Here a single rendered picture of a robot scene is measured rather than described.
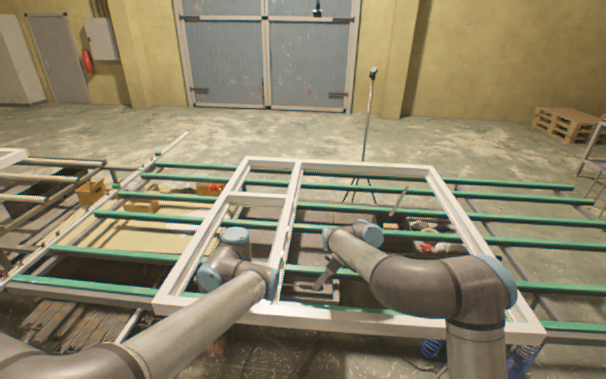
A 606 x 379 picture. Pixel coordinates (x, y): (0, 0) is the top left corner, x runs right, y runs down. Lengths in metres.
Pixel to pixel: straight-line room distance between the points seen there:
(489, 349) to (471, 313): 0.08
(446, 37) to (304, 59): 3.10
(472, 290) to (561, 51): 8.34
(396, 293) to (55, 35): 9.67
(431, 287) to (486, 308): 0.12
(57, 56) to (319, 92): 6.59
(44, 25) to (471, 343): 9.97
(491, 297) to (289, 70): 6.97
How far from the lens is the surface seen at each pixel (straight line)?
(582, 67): 9.20
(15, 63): 10.17
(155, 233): 2.24
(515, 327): 1.42
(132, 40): 8.24
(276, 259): 1.41
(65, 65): 9.91
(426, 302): 0.64
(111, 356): 0.47
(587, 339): 1.69
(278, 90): 7.50
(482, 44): 8.02
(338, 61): 7.30
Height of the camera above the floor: 1.89
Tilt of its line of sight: 29 degrees down
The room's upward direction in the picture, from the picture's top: 1 degrees clockwise
